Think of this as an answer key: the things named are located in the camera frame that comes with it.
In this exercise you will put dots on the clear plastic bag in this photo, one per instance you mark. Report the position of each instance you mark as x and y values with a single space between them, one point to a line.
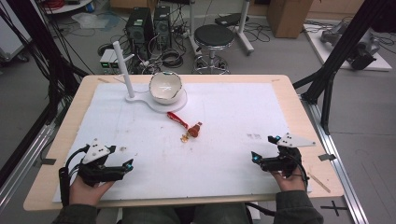
93 20

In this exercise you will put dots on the white ceramic bowl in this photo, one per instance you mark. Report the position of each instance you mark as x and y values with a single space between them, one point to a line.
164 88

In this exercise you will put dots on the black tape cross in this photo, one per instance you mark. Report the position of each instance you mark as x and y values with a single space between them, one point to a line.
335 207

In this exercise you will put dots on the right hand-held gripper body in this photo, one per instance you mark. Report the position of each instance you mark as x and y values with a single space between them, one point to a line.
285 161

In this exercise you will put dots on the white floor platform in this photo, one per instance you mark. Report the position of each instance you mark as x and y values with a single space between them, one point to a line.
323 51

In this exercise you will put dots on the white power supply box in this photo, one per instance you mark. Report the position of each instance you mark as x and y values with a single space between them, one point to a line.
109 60

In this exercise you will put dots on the white table mat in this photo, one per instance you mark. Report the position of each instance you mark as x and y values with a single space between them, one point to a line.
218 158

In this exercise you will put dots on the wooden stick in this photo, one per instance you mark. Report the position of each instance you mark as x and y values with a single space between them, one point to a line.
319 183

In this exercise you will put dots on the black metal frame strut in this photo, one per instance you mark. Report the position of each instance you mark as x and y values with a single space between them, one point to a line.
339 53

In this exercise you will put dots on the aluminium rail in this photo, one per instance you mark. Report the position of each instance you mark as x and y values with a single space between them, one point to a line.
25 165
342 174

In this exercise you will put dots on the grey robot parts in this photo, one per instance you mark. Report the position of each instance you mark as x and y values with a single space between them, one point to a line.
358 46

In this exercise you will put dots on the white pole stand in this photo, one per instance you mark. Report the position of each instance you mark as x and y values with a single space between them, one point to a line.
124 70

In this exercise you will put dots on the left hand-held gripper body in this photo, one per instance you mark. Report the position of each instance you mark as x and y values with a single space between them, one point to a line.
96 172

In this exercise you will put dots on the person's left hand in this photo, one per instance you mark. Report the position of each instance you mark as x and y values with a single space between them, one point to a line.
83 193

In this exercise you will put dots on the person's legs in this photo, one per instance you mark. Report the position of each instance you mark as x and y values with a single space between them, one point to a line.
186 215

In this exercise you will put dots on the cardboard box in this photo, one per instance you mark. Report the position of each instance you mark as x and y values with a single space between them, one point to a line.
288 17

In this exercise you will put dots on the slim black computer tower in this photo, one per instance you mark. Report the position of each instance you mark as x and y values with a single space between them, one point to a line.
162 25

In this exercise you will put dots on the white round table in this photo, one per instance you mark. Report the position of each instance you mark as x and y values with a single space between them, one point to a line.
67 6

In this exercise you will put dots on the black flat device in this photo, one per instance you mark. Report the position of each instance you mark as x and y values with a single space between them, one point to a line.
229 19

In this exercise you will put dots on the person's right hand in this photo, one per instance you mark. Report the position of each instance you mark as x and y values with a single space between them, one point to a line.
291 184

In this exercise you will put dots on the black tape piece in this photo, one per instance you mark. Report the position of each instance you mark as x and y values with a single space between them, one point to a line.
47 161
327 157

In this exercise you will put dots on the black round stool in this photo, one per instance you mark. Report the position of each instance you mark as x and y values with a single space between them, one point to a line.
213 36

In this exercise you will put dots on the large black computer tower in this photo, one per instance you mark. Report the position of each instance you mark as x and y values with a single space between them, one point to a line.
139 26

